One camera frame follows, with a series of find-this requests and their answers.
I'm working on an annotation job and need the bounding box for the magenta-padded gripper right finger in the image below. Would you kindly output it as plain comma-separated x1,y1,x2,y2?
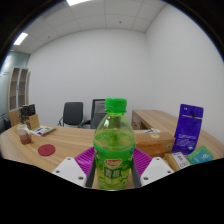
131,147,175,188

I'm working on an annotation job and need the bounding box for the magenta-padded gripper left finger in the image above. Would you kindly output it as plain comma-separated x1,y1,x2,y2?
51,146,98,189

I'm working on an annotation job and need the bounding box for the green drink bottle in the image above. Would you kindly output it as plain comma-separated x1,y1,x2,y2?
92,97,136,191

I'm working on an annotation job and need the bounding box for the small beige box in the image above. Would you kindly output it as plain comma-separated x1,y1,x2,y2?
165,151,192,172

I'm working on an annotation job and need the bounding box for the flat round red coaster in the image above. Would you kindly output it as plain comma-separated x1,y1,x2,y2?
37,143,56,157

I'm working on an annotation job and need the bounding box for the green packet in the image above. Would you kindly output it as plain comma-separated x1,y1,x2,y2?
186,145,216,166

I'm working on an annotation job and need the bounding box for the white printed leaflet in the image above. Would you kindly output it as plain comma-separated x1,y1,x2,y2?
31,125,56,137

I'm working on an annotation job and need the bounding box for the black mesh office chair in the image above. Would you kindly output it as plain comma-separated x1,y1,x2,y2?
79,98,107,130

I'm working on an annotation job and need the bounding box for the purple pouch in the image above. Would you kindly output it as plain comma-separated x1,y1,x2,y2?
175,103,205,156

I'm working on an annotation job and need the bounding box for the wooden side desk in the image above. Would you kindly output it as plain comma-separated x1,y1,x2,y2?
131,109,188,134

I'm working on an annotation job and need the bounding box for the white and brown mug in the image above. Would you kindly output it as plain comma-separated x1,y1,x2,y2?
17,124,33,145

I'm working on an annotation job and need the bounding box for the dark carton with tan side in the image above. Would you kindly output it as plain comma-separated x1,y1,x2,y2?
23,113,41,130

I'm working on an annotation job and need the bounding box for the grey backpack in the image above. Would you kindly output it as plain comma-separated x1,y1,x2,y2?
90,99,107,129

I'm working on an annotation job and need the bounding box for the black armchair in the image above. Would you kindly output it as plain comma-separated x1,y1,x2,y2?
0,114,11,134

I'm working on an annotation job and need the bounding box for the wooden shelf cabinet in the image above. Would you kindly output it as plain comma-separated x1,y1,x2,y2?
6,66,32,127

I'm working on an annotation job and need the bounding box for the rectangular ceiling light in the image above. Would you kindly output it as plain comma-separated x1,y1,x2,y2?
65,0,91,7
13,31,29,46

